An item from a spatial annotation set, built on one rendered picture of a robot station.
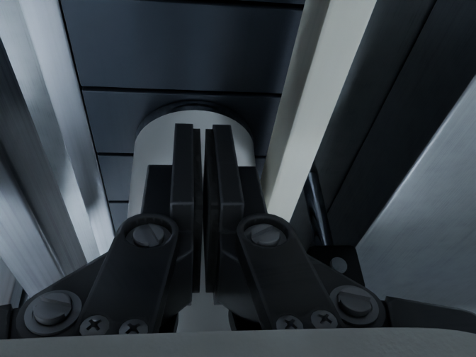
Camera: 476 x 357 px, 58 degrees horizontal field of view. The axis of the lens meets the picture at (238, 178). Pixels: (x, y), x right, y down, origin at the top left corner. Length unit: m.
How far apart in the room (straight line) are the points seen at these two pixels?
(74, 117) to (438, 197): 0.19
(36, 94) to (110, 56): 0.10
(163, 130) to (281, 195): 0.05
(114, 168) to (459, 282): 0.29
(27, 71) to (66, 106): 0.06
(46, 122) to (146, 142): 0.11
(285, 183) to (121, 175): 0.09
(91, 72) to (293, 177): 0.08
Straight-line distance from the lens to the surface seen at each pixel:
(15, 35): 0.23
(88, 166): 0.21
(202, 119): 0.17
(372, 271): 0.34
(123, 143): 0.19
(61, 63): 0.17
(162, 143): 0.16
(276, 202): 0.17
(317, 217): 0.28
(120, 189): 0.22
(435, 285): 0.39
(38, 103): 0.26
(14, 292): 0.36
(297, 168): 0.15
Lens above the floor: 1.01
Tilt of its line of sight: 36 degrees down
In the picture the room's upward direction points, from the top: 175 degrees clockwise
